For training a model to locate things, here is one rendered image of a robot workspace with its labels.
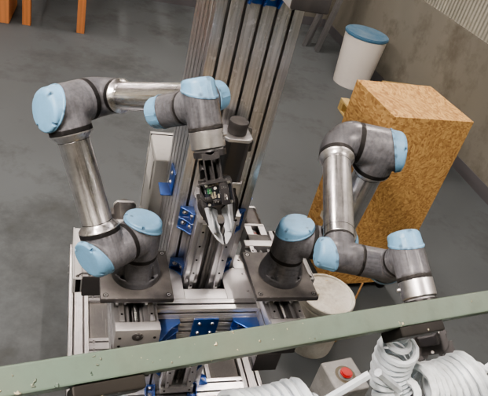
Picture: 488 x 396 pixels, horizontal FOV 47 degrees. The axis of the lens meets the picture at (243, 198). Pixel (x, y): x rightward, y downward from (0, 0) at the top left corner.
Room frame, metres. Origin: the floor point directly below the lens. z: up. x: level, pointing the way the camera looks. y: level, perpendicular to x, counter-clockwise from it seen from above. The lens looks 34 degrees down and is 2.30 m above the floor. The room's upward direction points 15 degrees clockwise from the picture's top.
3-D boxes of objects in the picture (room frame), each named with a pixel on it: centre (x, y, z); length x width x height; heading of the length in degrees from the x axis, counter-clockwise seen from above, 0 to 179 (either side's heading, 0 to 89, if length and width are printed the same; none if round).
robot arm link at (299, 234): (1.50, -0.20, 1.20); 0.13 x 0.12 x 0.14; 98
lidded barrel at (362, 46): (6.40, -0.84, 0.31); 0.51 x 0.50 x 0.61; 22
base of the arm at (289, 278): (1.50, -0.19, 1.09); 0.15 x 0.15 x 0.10
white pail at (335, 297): (2.25, -0.57, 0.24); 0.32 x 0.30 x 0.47; 112
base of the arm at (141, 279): (1.31, 0.27, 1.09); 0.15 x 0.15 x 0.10
